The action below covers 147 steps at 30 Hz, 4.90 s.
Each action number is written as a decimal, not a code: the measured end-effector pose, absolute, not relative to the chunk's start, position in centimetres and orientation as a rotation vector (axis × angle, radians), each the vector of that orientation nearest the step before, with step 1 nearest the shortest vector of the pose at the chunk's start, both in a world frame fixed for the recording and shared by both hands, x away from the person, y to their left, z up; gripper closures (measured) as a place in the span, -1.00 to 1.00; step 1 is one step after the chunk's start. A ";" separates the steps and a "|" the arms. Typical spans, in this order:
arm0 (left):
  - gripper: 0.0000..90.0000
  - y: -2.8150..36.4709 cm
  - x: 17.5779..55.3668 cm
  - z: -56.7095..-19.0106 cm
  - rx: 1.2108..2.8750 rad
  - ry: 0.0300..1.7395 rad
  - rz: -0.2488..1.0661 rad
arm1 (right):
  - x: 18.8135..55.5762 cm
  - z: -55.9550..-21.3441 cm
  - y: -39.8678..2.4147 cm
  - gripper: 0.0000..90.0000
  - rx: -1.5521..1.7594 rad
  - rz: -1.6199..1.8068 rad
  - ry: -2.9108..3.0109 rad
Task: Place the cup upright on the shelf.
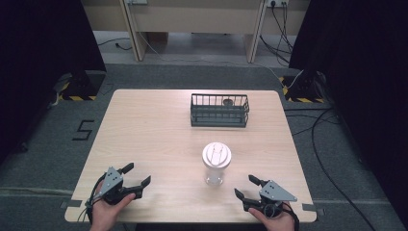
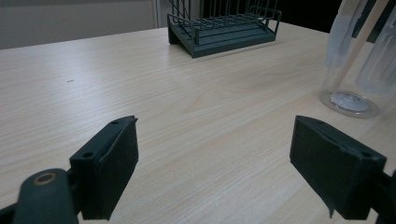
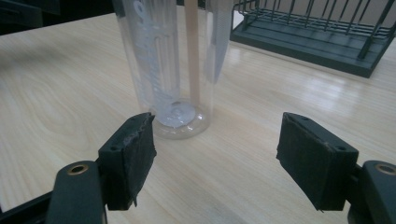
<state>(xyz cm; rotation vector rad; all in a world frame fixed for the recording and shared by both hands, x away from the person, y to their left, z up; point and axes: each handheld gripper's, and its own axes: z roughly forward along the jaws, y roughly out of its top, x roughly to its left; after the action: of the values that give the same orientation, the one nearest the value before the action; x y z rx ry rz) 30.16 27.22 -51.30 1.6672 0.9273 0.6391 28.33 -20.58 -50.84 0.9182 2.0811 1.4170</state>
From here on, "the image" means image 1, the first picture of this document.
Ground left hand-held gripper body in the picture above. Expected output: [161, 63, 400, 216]
[94, 166, 137, 206]

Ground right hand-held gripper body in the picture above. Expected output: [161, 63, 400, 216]
[243, 179, 298, 219]

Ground clear cup with white lid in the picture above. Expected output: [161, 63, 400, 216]
[201, 141, 233, 187]

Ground black wire basket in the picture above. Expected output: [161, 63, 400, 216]
[190, 92, 250, 129]

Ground person's right hand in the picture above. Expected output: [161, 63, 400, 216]
[248, 201, 298, 231]

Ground person's left hand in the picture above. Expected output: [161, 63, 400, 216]
[89, 181, 137, 231]

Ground grey tape strip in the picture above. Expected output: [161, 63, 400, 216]
[59, 199, 84, 210]
[301, 203, 326, 217]

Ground black stand base hazard tape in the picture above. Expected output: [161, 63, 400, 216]
[47, 70, 108, 109]
[278, 70, 326, 104]

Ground black curtain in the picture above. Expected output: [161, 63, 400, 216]
[0, 0, 108, 165]
[288, 0, 408, 222]

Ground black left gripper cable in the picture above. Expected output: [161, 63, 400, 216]
[76, 172, 108, 225]

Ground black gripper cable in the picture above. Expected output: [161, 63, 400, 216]
[76, 172, 108, 225]
[282, 201, 301, 231]

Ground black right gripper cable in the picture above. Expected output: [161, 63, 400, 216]
[282, 201, 301, 231]

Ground long black floor cable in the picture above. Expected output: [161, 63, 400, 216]
[283, 107, 378, 231]

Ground black floor cable with plug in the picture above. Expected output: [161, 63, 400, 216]
[96, 37, 133, 51]

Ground black cables from socket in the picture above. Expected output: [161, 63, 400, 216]
[259, 1, 295, 67]

